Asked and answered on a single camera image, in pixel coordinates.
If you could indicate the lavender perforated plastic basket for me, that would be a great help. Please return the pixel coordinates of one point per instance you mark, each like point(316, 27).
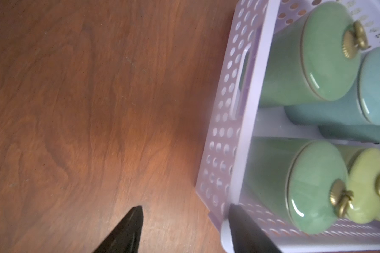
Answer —
point(236, 119)

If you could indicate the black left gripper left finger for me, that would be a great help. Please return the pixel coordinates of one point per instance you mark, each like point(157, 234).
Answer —
point(125, 237)

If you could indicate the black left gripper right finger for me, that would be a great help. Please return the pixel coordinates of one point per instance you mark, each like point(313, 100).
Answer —
point(247, 236)

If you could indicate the blue tea canister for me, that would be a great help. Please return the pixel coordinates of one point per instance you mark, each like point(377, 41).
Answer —
point(360, 105)
point(362, 133)

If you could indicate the blue tea canister back middle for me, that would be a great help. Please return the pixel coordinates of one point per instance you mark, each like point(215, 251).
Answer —
point(360, 105)

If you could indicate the blue tea canister back right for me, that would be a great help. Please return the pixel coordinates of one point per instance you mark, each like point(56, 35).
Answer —
point(362, 133)

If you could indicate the yellow-green tea canister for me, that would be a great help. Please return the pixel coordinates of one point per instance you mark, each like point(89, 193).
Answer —
point(363, 166)

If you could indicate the green tea canister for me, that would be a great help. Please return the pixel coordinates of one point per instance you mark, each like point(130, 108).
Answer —
point(315, 59)
point(302, 181)

